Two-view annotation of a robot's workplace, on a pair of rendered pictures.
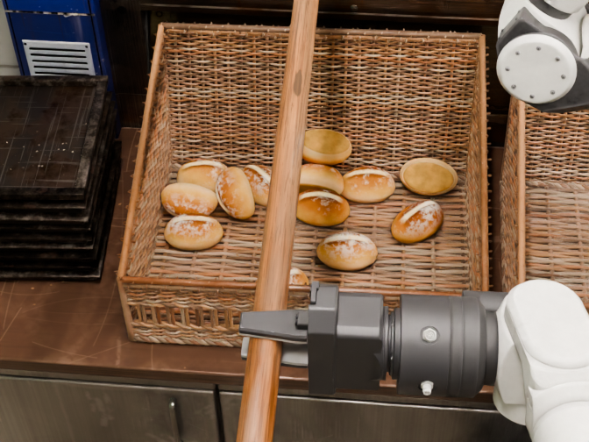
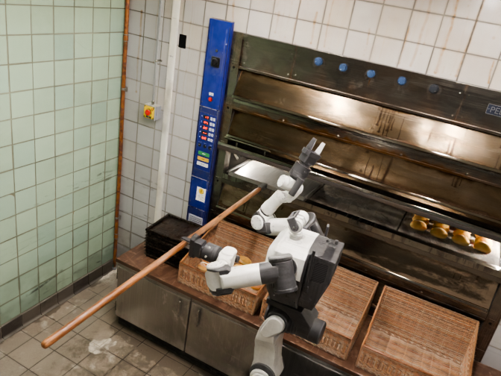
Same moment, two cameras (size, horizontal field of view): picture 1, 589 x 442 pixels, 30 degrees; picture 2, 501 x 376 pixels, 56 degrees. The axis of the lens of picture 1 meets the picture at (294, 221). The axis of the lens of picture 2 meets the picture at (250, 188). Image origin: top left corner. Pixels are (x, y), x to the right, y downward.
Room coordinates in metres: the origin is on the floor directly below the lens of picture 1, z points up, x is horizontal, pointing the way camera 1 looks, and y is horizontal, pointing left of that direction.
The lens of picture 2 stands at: (-1.24, -0.81, 2.42)
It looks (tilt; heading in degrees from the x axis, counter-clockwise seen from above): 24 degrees down; 17
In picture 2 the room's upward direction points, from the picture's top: 10 degrees clockwise
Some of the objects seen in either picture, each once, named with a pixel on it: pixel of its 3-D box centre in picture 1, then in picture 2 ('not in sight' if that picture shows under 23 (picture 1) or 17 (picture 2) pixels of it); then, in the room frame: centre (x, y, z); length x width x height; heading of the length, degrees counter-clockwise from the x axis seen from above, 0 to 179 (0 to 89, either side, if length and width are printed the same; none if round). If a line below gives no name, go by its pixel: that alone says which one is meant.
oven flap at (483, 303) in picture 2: not in sight; (342, 239); (1.46, -0.64, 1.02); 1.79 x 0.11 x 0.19; 84
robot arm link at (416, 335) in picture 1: (377, 345); (202, 249); (0.58, -0.07, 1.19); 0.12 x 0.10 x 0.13; 85
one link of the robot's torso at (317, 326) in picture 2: not in sight; (295, 316); (0.60, -0.58, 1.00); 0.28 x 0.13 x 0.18; 85
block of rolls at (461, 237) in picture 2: not in sight; (454, 219); (1.84, -1.27, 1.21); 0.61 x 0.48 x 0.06; 174
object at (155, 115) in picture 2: not in sight; (152, 111); (1.59, 0.86, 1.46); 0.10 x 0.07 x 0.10; 84
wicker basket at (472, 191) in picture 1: (311, 182); (234, 262); (1.26, -0.03, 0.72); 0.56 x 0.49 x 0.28; 85
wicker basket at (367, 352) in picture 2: not in sight; (418, 342); (1.13, -1.21, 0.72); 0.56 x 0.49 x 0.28; 85
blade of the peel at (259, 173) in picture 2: not in sight; (275, 177); (1.70, -0.08, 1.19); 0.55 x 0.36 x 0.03; 85
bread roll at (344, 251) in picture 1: (347, 248); not in sight; (1.21, -0.09, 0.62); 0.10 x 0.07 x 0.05; 84
